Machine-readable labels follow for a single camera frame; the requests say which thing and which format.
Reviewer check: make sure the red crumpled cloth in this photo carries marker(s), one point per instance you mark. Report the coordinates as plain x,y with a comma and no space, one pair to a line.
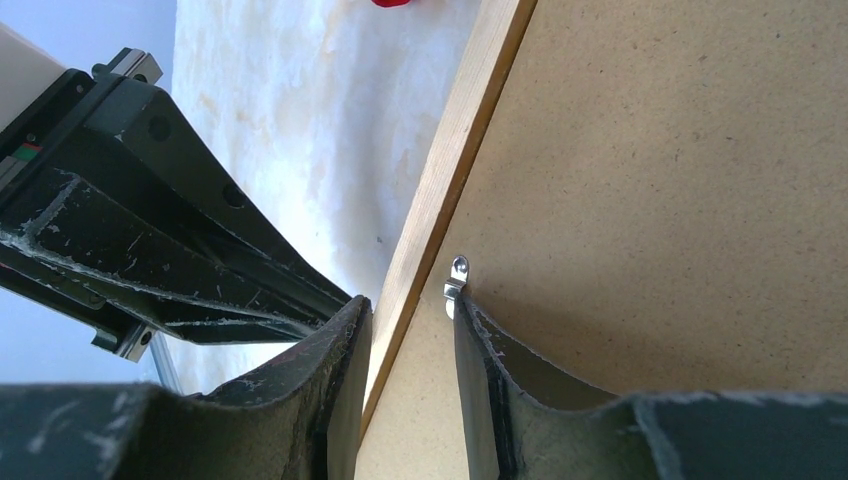
390,3

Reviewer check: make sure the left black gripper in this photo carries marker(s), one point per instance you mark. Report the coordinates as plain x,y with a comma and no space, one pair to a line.
167,241

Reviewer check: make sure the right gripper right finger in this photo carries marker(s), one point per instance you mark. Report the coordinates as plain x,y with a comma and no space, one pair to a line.
525,418

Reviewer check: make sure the wooden picture frame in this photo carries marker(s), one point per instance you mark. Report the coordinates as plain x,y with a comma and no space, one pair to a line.
444,185

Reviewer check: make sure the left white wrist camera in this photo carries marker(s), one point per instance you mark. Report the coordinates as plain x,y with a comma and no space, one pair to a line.
26,72

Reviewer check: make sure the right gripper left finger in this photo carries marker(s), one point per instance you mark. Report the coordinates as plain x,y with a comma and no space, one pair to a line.
297,416

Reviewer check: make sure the brown backing board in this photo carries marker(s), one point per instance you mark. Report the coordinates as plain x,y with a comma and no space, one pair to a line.
653,195

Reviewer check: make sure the small metal frame clip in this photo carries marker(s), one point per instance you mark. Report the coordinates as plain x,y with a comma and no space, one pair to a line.
455,283

